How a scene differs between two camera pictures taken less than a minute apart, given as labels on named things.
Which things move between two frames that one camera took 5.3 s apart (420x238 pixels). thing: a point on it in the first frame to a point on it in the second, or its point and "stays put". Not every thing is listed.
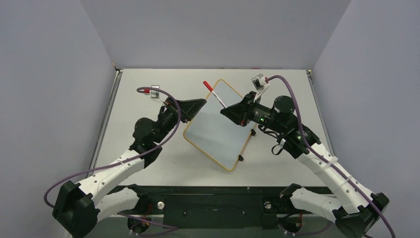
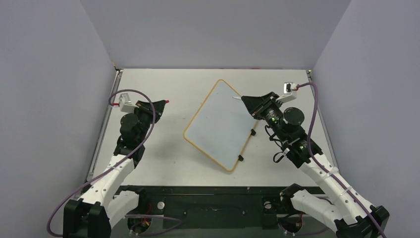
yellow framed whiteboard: (220, 138) stays put
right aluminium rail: (311, 80) stays put
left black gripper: (188, 109) to (147, 108)
